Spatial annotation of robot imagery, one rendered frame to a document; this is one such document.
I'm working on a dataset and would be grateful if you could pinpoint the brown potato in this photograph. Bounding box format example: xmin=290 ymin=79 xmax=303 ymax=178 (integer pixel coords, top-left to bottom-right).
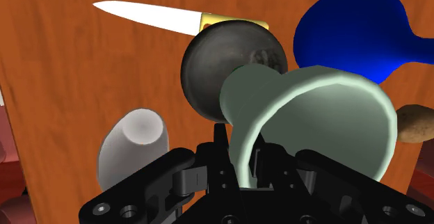
xmin=394 ymin=104 xmax=434 ymax=144

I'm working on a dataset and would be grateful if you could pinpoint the pale green cup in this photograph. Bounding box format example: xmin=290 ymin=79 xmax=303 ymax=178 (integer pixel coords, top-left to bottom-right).
xmin=219 ymin=63 xmax=399 ymax=189

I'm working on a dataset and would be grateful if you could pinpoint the blue spoon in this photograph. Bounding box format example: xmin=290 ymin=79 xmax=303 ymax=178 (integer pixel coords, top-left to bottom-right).
xmin=292 ymin=0 xmax=434 ymax=85

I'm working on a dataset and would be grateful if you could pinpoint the brown wooden table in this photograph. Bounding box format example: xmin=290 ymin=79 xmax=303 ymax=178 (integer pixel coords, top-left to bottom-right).
xmin=0 ymin=0 xmax=434 ymax=224

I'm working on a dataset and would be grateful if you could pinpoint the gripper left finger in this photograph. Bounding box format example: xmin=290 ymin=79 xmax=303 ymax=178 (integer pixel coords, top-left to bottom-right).
xmin=78 ymin=122 xmax=243 ymax=224

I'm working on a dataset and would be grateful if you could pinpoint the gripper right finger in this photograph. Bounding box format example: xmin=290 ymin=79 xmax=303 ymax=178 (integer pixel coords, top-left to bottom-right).
xmin=252 ymin=133 xmax=434 ymax=224

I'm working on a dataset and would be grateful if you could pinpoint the grey cup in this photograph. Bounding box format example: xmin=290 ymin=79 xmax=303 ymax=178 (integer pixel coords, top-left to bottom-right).
xmin=96 ymin=108 xmax=170 ymax=193

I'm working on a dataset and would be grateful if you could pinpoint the dark grey round bowl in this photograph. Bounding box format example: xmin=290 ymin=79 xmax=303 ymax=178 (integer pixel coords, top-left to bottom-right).
xmin=180 ymin=19 xmax=289 ymax=124

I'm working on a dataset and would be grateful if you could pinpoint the white knife with yellow handle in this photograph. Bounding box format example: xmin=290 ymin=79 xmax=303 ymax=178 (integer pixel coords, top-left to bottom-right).
xmin=92 ymin=0 xmax=271 ymax=37

